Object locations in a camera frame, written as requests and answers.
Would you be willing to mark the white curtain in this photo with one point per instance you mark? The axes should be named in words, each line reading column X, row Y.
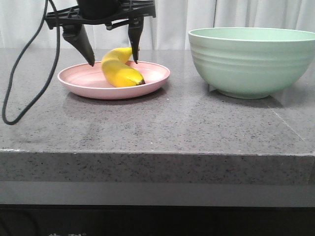
column 21, row 19

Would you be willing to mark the green bowl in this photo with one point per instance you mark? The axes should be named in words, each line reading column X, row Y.
column 251, row 63

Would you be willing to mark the pink plate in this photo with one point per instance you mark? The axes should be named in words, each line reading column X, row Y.
column 87, row 81

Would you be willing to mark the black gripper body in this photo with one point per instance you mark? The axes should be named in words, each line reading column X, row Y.
column 112, row 13

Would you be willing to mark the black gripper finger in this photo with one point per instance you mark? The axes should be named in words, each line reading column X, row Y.
column 134, row 33
column 76, row 36

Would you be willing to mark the yellow banana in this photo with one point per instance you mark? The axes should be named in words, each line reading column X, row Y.
column 117, row 72

